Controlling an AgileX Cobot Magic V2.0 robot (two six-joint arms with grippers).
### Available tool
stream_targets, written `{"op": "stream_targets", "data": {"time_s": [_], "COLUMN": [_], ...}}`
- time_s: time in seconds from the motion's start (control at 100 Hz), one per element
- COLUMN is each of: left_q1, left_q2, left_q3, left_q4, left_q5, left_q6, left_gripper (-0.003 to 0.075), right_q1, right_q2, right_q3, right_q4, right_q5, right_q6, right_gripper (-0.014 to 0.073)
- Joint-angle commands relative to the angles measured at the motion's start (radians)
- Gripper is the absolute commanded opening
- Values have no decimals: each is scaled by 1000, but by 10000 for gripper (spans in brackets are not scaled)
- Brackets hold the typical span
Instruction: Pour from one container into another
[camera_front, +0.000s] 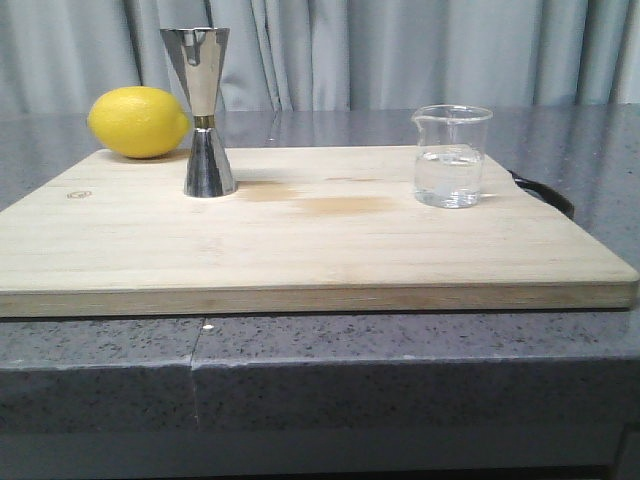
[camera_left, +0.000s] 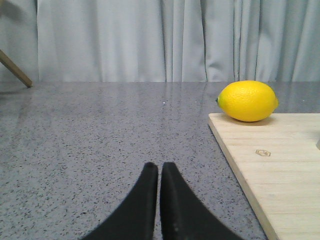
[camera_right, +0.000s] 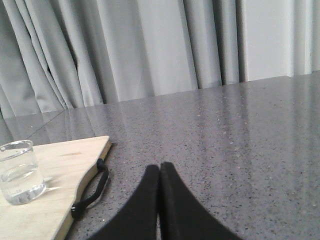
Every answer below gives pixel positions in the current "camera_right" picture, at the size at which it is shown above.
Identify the grey curtain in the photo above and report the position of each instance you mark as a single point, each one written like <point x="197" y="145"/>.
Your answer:
<point x="66" y="54"/>

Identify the black cutting board handle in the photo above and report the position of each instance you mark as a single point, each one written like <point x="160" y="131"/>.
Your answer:
<point x="78" y="208"/>

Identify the clear glass beaker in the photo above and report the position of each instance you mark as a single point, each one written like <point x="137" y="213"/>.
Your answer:
<point x="20" y="179"/>

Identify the wooden cutting board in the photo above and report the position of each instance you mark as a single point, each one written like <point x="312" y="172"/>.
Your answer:
<point x="67" y="168"/>

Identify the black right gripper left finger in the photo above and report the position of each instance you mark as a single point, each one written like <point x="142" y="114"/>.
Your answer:
<point x="137" y="220"/>

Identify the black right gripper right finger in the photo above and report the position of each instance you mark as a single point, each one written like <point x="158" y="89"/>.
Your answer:
<point x="181" y="216"/>

